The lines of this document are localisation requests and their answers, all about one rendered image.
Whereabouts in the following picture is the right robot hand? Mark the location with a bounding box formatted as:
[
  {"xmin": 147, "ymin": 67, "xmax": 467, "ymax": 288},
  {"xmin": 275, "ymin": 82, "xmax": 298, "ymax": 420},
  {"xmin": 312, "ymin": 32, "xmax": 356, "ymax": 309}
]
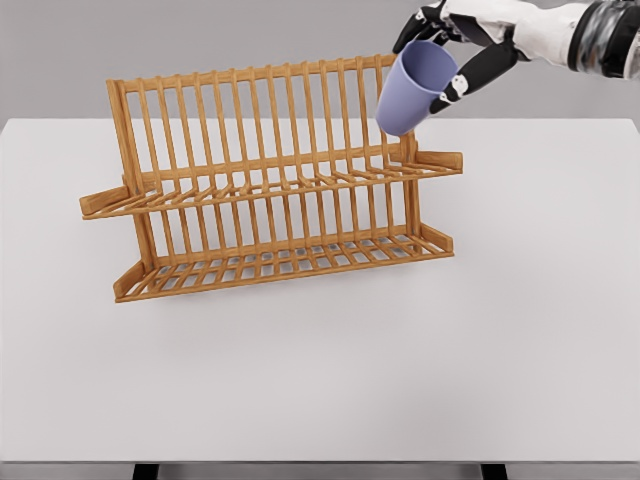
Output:
[{"xmin": 391, "ymin": 0, "xmax": 532, "ymax": 116}]

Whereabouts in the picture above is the wooden two-tier dish rack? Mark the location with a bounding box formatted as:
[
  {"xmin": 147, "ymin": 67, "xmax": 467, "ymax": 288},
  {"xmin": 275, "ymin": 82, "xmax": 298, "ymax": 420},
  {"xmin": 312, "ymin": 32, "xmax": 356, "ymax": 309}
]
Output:
[{"xmin": 78, "ymin": 53, "xmax": 464, "ymax": 305}]

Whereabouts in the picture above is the lavender plastic cup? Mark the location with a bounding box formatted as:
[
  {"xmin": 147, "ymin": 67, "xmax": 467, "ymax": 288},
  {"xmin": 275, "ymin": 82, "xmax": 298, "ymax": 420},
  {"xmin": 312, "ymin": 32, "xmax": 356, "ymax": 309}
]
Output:
[{"xmin": 375, "ymin": 39, "xmax": 460, "ymax": 136}]

